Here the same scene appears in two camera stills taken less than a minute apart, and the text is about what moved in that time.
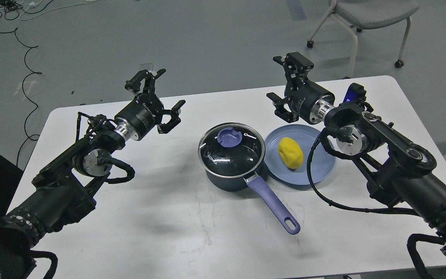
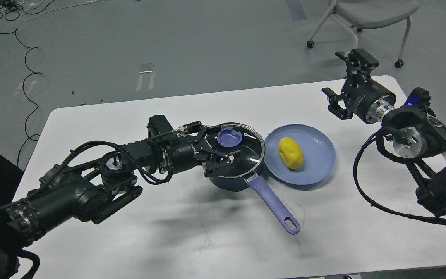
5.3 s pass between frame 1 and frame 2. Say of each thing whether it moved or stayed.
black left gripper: moved
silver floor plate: stayed
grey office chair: stayed
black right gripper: moved
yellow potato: stayed
